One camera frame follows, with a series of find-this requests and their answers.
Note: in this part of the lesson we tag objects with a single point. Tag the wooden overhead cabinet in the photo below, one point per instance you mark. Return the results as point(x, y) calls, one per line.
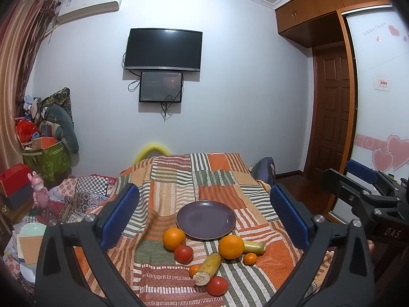
point(312, 23)

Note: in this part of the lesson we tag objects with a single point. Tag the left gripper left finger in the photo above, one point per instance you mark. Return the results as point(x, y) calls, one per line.
point(59, 280)

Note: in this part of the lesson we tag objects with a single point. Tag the orange notebook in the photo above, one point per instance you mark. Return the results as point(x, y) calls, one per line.
point(28, 248)

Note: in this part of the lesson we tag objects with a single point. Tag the red box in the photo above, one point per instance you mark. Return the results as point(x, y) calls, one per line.
point(15, 186)

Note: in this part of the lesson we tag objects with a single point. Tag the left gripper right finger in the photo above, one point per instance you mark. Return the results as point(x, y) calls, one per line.
point(349, 280)

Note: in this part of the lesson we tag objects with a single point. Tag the sugarcane piece front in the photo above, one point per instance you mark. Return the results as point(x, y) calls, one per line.
point(207, 269)

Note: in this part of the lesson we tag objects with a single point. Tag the large wall television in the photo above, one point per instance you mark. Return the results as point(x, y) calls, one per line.
point(163, 49)

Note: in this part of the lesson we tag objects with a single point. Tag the small wall monitor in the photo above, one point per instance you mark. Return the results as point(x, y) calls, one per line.
point(160, 87)

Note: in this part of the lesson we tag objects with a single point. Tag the purple round plate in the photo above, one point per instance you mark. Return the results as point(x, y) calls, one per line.
point(206, 220)

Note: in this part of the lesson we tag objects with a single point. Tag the red plastic bag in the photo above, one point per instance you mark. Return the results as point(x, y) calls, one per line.
point(25, 129)

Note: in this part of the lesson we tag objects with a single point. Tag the white air conditioner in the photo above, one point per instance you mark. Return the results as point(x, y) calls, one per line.
point(71, 10)

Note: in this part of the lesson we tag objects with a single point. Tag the pink toy figure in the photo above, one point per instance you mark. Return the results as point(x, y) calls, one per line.
point(40, 192)

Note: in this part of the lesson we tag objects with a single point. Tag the large orange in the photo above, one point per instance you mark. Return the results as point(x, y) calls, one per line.
point(231, 247)
point(173, 237)

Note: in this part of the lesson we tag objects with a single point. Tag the white sliding wardrobe door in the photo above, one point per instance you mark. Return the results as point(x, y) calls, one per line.
point(379, 44)

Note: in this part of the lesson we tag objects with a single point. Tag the checkered patchwork quilt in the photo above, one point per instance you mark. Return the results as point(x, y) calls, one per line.
point(73, 199)

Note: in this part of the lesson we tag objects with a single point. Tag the red tomato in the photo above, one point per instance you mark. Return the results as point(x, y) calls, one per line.
point(183, 254)
point(217, 286)

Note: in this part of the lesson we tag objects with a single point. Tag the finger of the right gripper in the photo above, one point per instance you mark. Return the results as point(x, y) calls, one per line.
point(367, 170)
point(360, 198)

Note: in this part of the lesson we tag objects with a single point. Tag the striped red curtain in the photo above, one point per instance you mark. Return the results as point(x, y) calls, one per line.
point(22, 31)

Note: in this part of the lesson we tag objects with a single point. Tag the sugarcane piece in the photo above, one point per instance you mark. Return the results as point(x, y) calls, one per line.
point(254, 247)
point(207, 269)

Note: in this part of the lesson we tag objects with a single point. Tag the sugarcane piece back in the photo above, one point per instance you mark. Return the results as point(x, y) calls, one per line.
point(254, 247)

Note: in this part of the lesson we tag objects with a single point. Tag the yellow foam tube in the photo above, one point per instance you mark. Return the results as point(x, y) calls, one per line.
point(143, 154)

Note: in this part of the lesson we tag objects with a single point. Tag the striped patchwork bed cover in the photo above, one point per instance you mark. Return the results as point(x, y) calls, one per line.
point(167, 183)

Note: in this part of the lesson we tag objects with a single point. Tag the small tangerine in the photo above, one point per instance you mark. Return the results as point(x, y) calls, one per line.
point(250, 259)
point(193, 269)

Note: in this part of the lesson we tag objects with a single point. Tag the green storage box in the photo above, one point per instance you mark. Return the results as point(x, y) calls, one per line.
point(49, 162)

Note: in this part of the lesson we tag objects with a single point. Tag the grey plush toy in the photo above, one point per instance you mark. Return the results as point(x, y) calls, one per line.
point(64, 130)

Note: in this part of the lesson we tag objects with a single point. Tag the blue backpack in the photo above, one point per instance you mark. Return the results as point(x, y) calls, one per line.
point(265, 171)

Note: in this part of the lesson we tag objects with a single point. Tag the brown wooden door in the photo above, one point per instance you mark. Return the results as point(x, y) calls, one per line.
point(330, 111)

